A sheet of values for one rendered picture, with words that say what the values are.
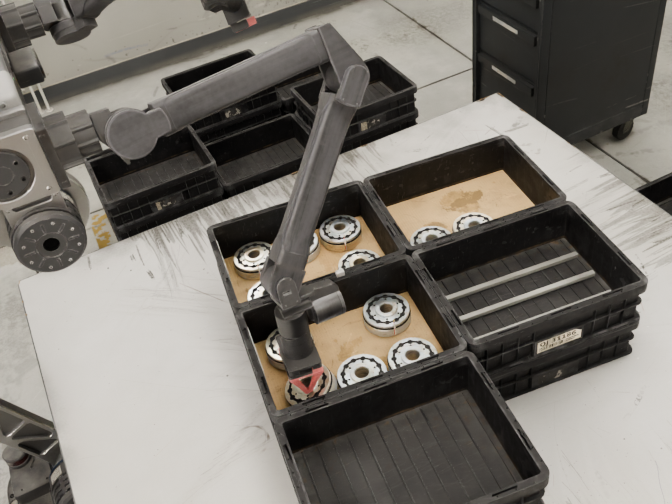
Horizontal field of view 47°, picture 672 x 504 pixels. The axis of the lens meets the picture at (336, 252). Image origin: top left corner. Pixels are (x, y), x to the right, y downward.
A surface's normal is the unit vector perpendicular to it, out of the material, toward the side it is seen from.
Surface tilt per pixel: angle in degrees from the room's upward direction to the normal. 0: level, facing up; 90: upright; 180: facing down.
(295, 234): 60
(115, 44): 90
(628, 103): 90
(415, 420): 0
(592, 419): 0
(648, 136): 0
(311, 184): 64
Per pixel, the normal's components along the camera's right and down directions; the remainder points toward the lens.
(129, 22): 0.44, 0.57
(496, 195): -0.12, -0.73
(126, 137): 0.36, 0.21
